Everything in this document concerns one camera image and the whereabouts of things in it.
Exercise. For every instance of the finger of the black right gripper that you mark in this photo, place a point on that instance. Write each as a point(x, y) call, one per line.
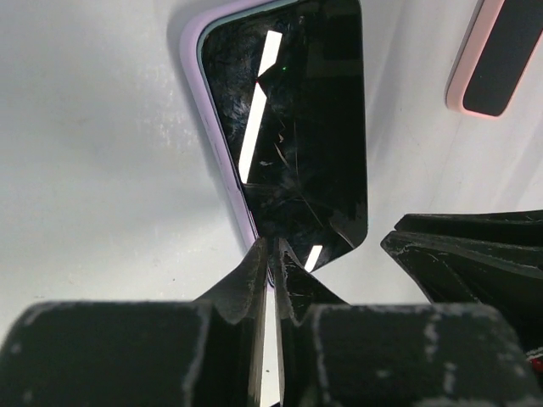
point(493, 259)

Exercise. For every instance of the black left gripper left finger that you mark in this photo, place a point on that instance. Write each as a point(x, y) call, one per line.
point(204, 352)

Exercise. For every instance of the lilac phone case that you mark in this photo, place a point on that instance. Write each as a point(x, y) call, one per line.
point(190, 49)

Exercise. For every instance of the phone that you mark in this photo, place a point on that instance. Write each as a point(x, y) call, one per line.
point(288, 86)

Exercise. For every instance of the pink phone case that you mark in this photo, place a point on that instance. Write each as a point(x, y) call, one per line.
point(469, 56)

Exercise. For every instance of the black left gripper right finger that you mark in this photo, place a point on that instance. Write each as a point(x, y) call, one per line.
point(336, 354)

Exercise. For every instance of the purple smartphone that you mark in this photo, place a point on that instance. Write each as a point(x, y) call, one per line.
point(507, 51)

